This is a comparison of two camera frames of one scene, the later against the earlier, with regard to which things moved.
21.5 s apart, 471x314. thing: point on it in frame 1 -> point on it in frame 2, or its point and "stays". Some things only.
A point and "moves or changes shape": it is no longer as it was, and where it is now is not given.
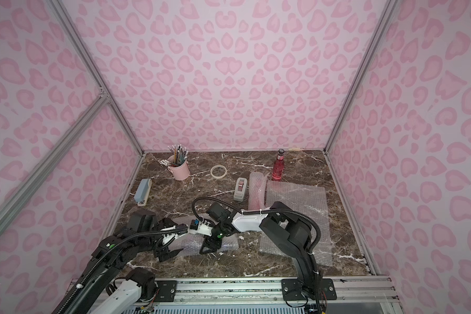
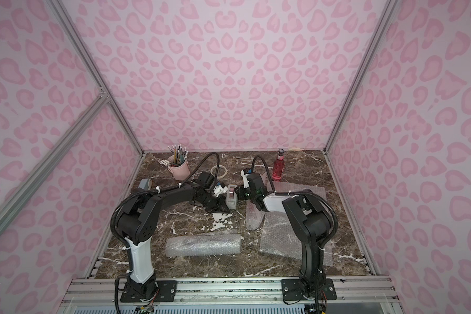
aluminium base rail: [348, 292] stays
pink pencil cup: [180, 173] stays
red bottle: [279, 166] stays
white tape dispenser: [241, 190] moves or changes shape
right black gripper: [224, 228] -> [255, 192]
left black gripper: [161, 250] -> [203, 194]
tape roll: [218, 176] stays
